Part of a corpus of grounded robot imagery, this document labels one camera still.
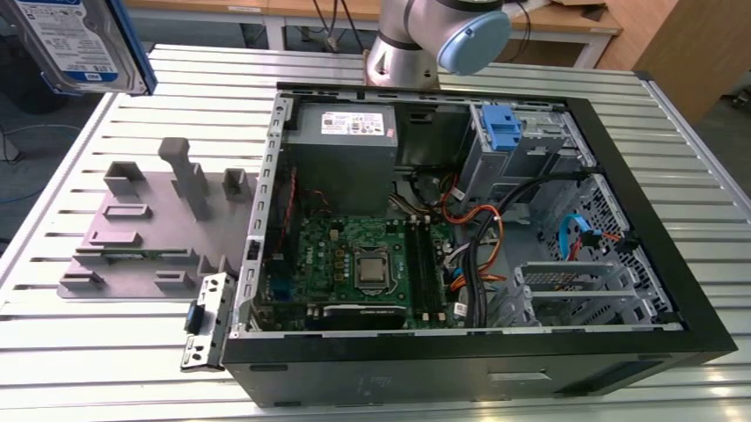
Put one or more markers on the green RAM stick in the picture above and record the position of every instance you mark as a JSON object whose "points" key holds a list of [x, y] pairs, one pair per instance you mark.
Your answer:
{"points": [[123, 255]]}

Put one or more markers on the metal optical drive cage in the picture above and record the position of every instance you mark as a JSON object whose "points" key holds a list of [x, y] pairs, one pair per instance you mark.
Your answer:
{"points": [[516, 162]]}

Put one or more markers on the wooden cabinet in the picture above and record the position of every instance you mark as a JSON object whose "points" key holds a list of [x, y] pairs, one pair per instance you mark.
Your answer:
{"points": [[692, 44]]}

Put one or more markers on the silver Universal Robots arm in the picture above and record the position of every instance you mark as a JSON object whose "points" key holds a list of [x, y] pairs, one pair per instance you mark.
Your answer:
{"points": [[404, 61]]}

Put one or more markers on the black RAM slot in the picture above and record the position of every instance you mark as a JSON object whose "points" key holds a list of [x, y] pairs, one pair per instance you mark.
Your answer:
{"points": [[431, 268], [415, 264]]}

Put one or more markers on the grey power supply unit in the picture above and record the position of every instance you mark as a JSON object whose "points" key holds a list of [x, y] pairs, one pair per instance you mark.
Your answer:
{"points": [[340, 167]]}

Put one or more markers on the metal disk bay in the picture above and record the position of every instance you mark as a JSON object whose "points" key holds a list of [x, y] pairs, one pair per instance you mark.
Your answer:
{"points": [[587, 295]]}

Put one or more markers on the silver CPU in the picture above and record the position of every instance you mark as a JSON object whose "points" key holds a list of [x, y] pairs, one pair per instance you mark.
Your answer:
{"points": [[371, 270]]}

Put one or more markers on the metal expansion slot latch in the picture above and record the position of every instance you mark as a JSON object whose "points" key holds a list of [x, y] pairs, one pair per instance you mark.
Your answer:
{"points": [[213, 290]]}

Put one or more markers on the green motherboard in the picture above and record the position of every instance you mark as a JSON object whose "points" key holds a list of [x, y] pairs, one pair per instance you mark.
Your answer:
{"points": [[316, 246]]}

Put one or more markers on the long desk white legs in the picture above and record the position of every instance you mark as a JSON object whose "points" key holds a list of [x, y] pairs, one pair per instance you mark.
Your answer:
{"points": [[205, 6]]}

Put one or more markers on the black CPU socket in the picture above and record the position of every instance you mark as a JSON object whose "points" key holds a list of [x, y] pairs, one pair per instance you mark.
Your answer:
{"points": [[375, 251]]}

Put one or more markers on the blue drive bay latch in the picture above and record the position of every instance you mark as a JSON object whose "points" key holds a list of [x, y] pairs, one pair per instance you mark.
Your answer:
{"points": [[502, 127]]}

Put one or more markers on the wooden desk white frame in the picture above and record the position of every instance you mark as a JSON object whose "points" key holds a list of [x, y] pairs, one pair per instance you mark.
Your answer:
{"points": [[578, 24]]}

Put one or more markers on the black graphics card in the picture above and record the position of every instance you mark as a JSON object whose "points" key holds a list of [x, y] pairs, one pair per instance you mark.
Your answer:
{"points": [[358, 316]]}

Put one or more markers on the grey plastic parts rack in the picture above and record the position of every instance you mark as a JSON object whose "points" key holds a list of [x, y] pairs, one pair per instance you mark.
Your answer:
{"points": [[169, 237]]}

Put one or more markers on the hard disk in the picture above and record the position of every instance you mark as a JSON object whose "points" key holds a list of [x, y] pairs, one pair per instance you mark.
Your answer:
{"points": [[71, 39]]}

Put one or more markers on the black open PC case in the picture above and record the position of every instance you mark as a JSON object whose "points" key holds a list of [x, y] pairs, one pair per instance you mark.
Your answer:
{"points": [[411, 373]]}

